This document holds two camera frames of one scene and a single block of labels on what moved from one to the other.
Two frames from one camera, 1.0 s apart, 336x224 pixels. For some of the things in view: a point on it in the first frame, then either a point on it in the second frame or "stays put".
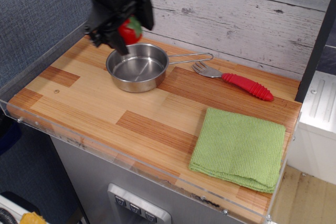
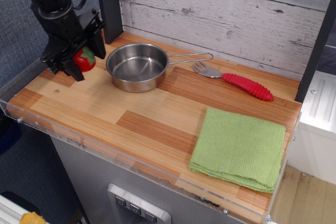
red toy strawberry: [130, 30] → [85, 59]
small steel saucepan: [144, 69] stays put
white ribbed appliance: [313, 151] stays put
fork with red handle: [241, 83] stays put
